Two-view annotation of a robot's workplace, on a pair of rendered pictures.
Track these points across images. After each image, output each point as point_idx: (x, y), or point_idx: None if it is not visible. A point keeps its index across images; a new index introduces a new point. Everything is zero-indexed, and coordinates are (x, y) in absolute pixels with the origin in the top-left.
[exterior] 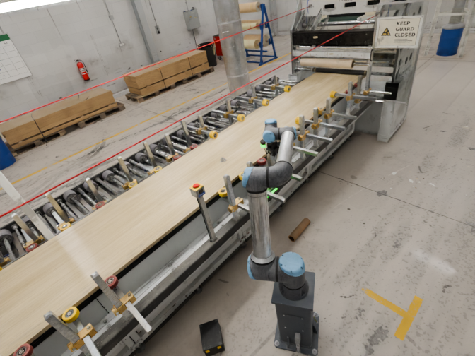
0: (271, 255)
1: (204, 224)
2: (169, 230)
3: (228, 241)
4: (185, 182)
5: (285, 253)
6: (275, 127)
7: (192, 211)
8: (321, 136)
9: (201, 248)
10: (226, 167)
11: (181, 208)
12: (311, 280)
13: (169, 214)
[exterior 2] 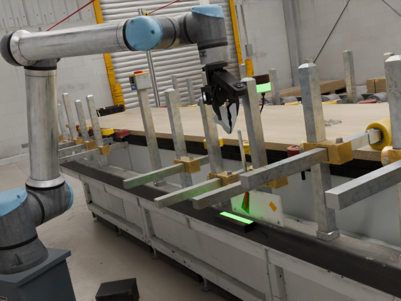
0: (31, 179)
1: (205, 180)
2: (164, 135)
3: (182, 223)
4: (267, 120)
5: (23, 190)
6: (183, 21)
7: (185, 135)
8: (374, 176)
9: (150, 181)
10: (293, 131)
11: (199, 129)
12: (8, 278)
13: (194, 128)
